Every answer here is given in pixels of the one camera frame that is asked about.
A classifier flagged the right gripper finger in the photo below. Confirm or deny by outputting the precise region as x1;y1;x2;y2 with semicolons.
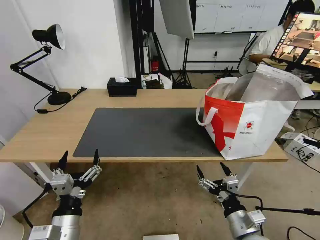
196;165;219;193
220;162;237;179

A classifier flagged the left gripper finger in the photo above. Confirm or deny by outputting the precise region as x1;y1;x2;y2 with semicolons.
77;149;103;186
51;150;69;176

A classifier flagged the white and red takeout bag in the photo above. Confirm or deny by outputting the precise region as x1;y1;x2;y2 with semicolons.
196;63;314;161

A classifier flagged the white table leg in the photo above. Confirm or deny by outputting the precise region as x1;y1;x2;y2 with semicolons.
14;162;54;193
237;161;256;191

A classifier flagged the black desk mat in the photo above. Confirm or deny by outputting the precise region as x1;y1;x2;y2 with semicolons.
73;107;224;158

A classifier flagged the black stand rod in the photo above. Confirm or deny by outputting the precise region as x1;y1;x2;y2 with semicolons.
255;206;320;216

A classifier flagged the white round object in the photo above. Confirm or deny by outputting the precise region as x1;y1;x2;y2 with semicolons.
0;204;24;240

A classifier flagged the black desk lamp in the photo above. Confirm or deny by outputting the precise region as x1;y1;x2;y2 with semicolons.
10;24;72;106

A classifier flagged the black tissue box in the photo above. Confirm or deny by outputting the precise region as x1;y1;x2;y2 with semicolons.
107;77;138;97

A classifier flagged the white robot front shell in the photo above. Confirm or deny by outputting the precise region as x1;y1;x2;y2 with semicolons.
143;234;179;240

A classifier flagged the white printed cardboard box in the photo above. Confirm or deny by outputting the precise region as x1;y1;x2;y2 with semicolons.
280;132;320;163

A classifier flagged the cluttered floor box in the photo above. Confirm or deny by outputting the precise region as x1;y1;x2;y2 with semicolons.
141;72;173;89

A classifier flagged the black light stand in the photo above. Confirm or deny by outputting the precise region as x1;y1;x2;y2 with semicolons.
172;37;193;89

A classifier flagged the person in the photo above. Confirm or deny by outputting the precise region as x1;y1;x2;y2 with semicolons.
241;0;316;76

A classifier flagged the whiteboard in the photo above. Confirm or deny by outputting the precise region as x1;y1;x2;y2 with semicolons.
194;0;293;34

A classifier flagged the computer monitor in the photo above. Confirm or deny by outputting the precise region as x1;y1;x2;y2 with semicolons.
269;11;320;73

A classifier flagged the white softbox panel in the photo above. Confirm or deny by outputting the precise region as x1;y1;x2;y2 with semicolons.
159;0;197;40

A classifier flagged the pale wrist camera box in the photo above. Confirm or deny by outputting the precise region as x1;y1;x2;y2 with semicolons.
45;174;75;200
222;176;239;194

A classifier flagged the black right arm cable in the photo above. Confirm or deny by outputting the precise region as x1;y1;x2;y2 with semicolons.
235;193;264;237

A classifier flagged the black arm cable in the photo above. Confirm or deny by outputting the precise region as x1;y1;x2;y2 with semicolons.
235;193;264;237
22;187;50;229

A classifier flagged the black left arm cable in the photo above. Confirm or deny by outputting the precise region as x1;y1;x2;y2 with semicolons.
22;187;50;229

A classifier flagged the black lamp power cable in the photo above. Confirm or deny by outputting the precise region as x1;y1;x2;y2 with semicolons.
34;86;87;114

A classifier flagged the black floor cable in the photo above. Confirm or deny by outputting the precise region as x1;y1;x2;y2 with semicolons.
299;114;320;142

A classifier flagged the black metal rack frame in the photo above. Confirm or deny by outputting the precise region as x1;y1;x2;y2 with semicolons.
129;0;156;78

